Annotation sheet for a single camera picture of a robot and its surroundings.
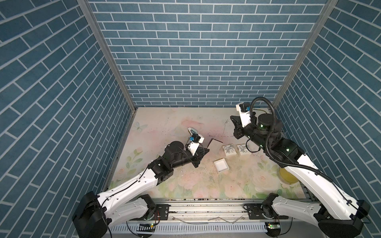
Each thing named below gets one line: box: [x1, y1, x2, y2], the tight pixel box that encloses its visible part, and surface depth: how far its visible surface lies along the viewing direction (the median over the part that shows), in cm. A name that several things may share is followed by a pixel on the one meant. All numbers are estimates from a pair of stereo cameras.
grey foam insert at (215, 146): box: [207, 139, 224, 152], surface depth 71 cm
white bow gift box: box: [222, 143, 238, 157], surface depth 96 cm
